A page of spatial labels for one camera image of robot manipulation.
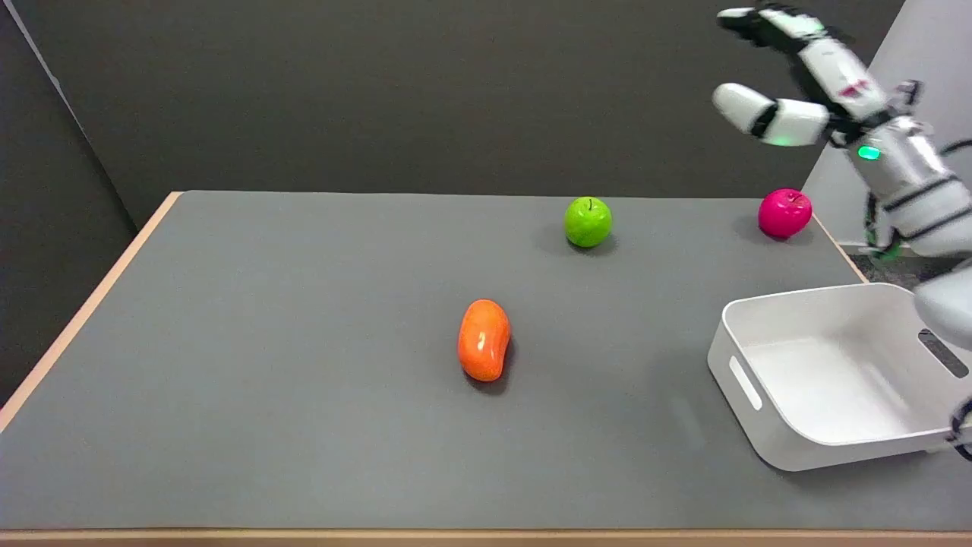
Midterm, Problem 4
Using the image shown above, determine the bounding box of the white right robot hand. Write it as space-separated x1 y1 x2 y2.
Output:
712 4 923 150

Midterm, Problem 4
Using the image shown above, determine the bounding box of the green apple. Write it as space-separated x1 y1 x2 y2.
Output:
563 196 613 248

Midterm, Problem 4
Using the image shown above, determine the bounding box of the magenta apple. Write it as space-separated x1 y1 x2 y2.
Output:
758 188 813 240

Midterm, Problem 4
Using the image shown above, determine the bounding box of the white plastic bin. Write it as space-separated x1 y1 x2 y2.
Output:
707 282 972 473

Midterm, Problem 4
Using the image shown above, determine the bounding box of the orange mango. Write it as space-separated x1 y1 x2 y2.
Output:
457 299 512 382

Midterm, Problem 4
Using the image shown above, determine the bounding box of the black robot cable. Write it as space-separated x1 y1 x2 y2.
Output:
946 398 972 461

